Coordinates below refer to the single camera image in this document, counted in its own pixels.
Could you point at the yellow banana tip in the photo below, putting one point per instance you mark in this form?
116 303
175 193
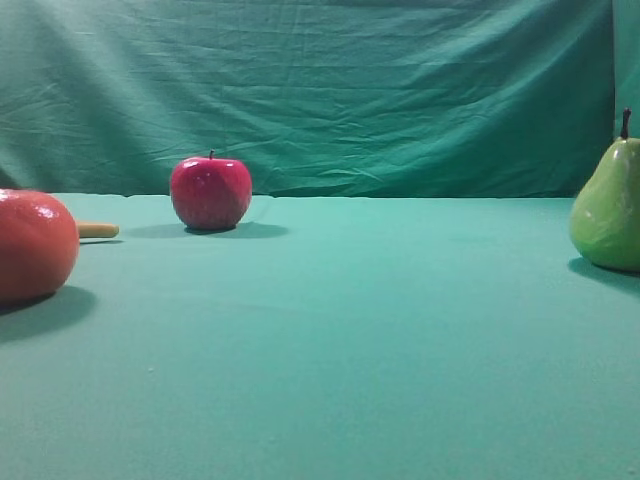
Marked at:
97 230

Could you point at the orange round fruit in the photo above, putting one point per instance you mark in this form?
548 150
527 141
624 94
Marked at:
39 245

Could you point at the green backdrop cloth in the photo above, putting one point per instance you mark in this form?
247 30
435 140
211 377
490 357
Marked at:
317 98

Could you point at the red apple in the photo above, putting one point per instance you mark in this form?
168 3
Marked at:
210 193

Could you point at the green table cloth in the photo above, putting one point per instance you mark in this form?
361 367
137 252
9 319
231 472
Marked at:
326 338

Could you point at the green pear with stem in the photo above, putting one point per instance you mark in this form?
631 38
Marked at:
604 219

